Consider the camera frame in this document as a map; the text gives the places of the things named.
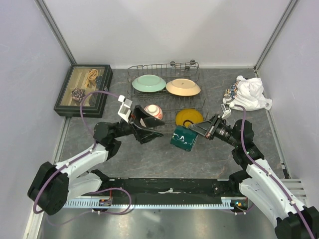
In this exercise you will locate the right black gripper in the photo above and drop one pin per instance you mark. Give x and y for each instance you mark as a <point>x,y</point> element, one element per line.
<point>215,122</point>

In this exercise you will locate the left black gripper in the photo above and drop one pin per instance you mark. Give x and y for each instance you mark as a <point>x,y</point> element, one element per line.
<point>142,134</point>

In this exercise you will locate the red patterned small bowl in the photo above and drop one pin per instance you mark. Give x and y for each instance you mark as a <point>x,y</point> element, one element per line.
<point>154,110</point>

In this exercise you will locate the yellow patterned plate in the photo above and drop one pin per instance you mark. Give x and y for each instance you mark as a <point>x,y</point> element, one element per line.
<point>187,117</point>

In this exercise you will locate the dark green mug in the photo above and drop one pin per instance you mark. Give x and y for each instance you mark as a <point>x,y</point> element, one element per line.
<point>183,137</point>

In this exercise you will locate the mint green plate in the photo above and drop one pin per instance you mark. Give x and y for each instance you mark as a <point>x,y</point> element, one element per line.
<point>149,83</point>

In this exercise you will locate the beige bird plate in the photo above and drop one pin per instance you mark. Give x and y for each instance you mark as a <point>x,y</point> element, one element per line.
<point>183,87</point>

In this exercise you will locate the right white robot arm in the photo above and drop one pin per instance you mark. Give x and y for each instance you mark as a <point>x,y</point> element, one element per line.
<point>290,217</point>

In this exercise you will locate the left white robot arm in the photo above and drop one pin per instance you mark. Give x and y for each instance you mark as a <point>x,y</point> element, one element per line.
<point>55,184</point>

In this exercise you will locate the crumpled white printed cloth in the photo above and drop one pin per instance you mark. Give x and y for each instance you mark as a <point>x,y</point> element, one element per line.
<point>247,93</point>

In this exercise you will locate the black glass-lid jewelry box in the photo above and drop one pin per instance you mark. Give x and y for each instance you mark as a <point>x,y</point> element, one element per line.
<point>81,88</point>

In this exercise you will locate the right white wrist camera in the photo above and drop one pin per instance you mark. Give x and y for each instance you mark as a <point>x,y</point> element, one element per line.
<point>226,111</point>

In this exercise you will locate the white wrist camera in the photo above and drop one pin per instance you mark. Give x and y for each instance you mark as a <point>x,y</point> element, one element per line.
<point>226,111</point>
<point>125,109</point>

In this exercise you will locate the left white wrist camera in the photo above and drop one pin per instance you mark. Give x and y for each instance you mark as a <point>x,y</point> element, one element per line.
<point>125,109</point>

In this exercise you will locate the grey wire dish rack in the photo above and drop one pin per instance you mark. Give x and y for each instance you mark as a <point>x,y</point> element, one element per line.
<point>169,103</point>

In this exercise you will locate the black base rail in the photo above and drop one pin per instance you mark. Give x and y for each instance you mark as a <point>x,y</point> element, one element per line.
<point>167,190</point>

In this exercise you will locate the grey slotted cable duct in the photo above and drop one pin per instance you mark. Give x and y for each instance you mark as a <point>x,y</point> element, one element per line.
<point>98,203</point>

